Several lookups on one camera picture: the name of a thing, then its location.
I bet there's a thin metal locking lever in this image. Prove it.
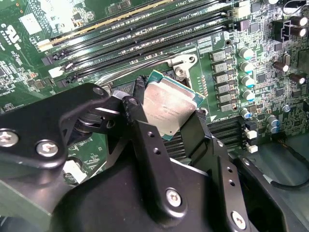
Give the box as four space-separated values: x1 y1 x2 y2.
98 61 176 84

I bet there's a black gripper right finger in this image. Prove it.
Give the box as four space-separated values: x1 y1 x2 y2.
180 110 289 232

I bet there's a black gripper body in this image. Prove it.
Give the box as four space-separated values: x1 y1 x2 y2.
51 157 225 232

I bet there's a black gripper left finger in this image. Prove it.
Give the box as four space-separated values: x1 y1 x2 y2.
0 76 189 229

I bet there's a silver topped CPU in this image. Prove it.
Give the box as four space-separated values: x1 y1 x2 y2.
142 70 207 141

